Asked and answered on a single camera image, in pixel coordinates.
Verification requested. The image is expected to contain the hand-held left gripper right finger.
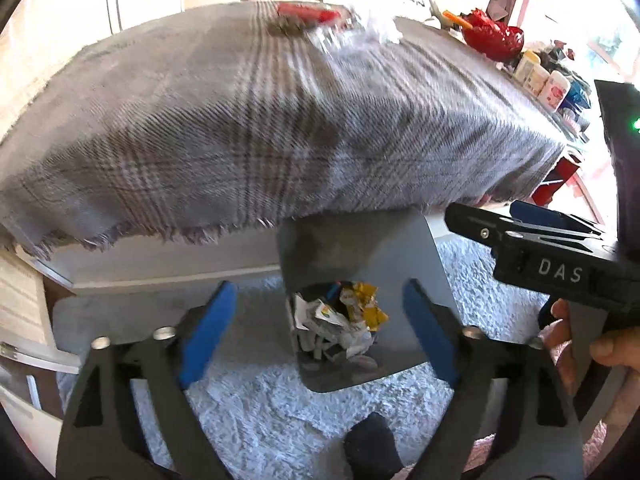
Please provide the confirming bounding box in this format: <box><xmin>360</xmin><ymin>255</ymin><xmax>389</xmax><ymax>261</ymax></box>
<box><xmin>402</xmin><ymin>279</ymin><xmax>586</xmax><ymax>480</ymax></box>

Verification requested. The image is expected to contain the clear plastic wrapper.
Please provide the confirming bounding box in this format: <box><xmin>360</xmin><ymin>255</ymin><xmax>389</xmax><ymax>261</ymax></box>
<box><xmin>315</xmin><ymin>7</ymin><xmax>403</xmax><ymax>55</ymax></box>

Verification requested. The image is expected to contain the bamboo folding screen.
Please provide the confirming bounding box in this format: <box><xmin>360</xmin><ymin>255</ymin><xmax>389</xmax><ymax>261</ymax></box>
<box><xmin>0</xmin><ymin>0</ymin><xmax>187</xmax><ymax>128</ymax></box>

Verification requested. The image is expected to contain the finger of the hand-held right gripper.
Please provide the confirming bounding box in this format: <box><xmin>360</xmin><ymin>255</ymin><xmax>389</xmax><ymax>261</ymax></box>
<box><xmin>509</xmin><ymin>200</ymin><xmax>606</xmax><ymax>235</ymax></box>
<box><xmin>444</xmin><ymin>203</ymin><xmax>621</xmax><ymax>262</ymax></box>

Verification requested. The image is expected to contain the grey shaggy rug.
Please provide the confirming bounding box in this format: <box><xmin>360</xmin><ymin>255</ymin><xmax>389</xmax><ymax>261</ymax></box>
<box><xmin>50</xmin><ymin>240</ymin><xmax>608</xmax><ymax>480</ymax></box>

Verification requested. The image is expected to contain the red basket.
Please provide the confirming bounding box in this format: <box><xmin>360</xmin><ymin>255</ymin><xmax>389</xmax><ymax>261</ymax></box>
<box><xmin>461</xmin><ymin>8</ymin><xmax>525</xmax><ymax>62</ymax></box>

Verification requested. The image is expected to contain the grey plaid blanket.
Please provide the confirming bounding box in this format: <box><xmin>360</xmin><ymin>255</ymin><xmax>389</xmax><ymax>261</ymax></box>
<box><xmin>0</xmin><ymin>0</ymin><xmax>567</xmax><ymax>263</ymax></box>

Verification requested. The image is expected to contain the white green carton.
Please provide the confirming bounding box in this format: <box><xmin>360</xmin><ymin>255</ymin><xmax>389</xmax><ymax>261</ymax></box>
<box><xmin>312</xmin><ymin>299</ymin><xmax>347</xmax><ymax>329</ymax></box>

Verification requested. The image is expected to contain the person's foot black sock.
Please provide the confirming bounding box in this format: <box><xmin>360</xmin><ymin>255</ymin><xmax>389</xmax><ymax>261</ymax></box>
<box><xmin>344</xmin><ymin>412</ymin><xmax>402</xmax><ymax>480</ymax></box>

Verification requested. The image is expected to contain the person's right hand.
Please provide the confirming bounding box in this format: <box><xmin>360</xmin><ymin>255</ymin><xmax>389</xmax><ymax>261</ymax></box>
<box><xmin>537</xmin><ymin>299</ymin><xmax>640</xmax><ymax>441</ymax></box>

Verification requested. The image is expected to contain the white wrapper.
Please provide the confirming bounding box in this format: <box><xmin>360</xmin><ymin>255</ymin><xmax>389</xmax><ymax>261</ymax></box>
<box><xmin>290</xmin><ymin>294</ymin><xmax>326</xmax><ymax>362</ymax></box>

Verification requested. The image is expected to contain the red small packet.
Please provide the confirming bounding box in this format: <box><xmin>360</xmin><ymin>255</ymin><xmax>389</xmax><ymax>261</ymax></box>
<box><xmin>276</xmin><ymin>2</ymin><xmax>342</xmax><ymax>25</ymax></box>

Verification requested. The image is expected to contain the white bottle red label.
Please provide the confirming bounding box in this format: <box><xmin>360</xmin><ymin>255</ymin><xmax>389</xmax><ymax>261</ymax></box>
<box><xmin>539</xmin><ymin>71</ymin><xmax>572</xmax><ymax>112</ymax></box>

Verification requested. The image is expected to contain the dark grey trash bin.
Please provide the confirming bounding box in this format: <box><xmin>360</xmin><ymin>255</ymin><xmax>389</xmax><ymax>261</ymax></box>
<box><xmin>276</xmin><ymin>209</ymin><xmax>464</xmax><ymax>394</ymax></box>

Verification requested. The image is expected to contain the yellow snack wrapper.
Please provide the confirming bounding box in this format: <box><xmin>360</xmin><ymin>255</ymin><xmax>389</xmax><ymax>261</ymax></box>
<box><xmin>340</xmin><ymin>282</ymin><xmax>390</xmax><ymax>332</ymax></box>

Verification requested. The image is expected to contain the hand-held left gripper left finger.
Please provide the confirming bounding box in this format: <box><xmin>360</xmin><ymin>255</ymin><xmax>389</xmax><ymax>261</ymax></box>
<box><xmin>56</xmin><ymin>281</ymin><xmax>238</xmax><ymax>480</ymax></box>

